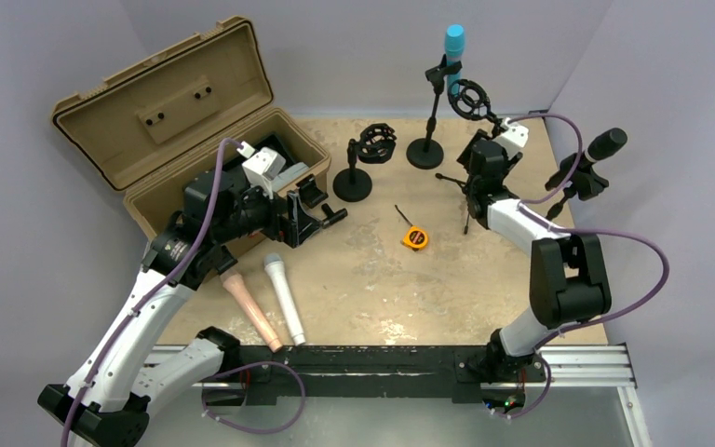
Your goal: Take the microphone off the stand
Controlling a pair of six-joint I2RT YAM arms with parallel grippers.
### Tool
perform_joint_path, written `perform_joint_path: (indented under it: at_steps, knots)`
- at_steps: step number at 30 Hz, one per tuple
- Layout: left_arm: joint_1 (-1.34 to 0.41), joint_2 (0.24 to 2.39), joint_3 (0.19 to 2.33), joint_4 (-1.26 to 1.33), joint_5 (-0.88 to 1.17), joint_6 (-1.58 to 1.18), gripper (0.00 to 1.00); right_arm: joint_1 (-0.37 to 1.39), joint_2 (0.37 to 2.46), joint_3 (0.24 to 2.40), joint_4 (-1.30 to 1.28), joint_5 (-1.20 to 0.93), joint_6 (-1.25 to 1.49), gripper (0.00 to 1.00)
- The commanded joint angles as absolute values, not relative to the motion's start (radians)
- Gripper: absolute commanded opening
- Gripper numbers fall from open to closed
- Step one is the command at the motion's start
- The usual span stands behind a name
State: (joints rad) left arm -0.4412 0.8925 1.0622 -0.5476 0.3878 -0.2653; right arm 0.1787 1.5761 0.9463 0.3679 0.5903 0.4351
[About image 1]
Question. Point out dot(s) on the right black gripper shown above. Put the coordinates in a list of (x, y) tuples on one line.
[(465, 157)]

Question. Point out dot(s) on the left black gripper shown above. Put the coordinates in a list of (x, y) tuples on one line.
[(295, 226)]

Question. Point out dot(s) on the white grey-headed microphone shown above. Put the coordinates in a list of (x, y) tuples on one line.
[(275, 269)]

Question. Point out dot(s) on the black tripod shock-mount stand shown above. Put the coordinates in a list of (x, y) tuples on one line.
[(474, 105)]

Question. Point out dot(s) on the pink microphone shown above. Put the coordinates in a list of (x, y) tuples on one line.
[(234, 283)]

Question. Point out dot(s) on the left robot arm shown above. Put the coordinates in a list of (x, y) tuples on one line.
[(111, 398)]

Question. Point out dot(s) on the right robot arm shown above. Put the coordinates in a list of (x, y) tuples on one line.
[(568, 280)]

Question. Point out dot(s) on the black round-base clip stand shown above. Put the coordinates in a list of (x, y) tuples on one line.
[(426, 153)]

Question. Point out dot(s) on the blue microphone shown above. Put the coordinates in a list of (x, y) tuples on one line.
[(454, 46)]

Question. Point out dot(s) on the black right-side clip stand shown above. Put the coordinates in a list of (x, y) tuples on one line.
[(584, 183)]

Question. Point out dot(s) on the black microphone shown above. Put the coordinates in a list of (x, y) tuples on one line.
[(605, 145)]

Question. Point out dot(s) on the black T-shaped adapter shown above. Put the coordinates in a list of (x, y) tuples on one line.
[(332, 217)]

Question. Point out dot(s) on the grey box inside case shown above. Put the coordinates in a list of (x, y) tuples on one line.
[(288, 175)]

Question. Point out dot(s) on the yellow tape measure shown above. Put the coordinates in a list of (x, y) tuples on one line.
[(416, 238)]

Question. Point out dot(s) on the tan plastic tool case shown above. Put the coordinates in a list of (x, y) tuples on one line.
[(151, 128)]

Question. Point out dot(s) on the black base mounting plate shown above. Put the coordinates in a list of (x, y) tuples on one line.
[(369, 371)]

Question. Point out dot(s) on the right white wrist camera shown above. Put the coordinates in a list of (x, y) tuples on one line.
[(513, 136)]

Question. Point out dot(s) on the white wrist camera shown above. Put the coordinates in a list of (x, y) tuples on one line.
[(513, 136), (261, 166)]

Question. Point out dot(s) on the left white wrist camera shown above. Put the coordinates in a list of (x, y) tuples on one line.
[(261, 166)]

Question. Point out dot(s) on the black round-base shock-mount stand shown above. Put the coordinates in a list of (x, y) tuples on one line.
[(376, 145)]

